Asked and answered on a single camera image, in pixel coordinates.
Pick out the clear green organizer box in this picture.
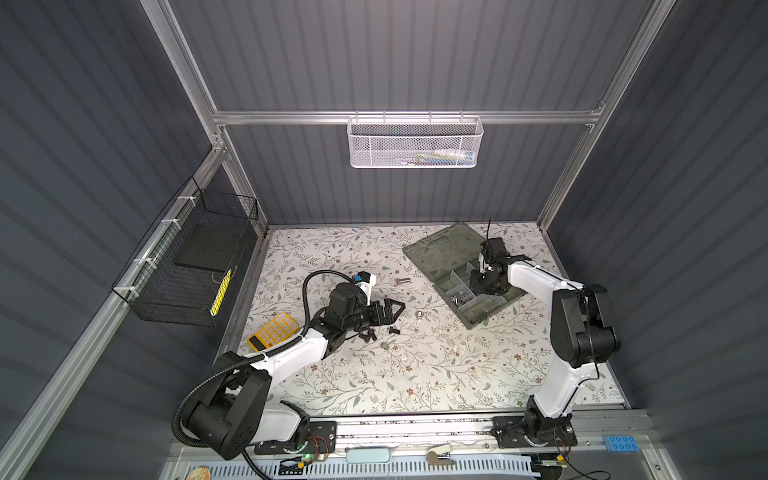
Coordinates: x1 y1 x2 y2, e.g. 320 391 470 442
403 222 525 330

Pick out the yellow marker in basket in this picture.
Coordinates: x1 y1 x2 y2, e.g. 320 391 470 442
209 269 232 317

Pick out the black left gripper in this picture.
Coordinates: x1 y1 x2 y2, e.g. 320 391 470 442
342 298 403 334

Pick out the black bolts cluster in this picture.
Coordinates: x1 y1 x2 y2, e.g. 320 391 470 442
359 329 377 343

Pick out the yellow calculator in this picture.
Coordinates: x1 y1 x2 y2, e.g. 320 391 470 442
247 312 300 352

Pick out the blue lego-like block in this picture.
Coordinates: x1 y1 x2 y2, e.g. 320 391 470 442
603 435 639 453

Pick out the black wire wall basket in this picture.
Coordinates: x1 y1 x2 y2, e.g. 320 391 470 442
113 181 261 327

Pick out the white wire mesh basket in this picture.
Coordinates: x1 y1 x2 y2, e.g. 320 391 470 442
346 115 484 169

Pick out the black corrugated cable hose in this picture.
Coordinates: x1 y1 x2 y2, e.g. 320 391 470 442
171 269 361 480

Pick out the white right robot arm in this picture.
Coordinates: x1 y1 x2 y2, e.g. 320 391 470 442
470 237 620 422

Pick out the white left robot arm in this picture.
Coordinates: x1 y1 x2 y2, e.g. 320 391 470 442
171 282 406 460

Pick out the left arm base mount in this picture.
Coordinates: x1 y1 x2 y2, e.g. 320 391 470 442
251 420 338 455

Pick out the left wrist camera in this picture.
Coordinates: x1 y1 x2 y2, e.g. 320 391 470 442
354 271 377 304

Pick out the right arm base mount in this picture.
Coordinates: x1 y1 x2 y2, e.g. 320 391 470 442
490 395 578 448

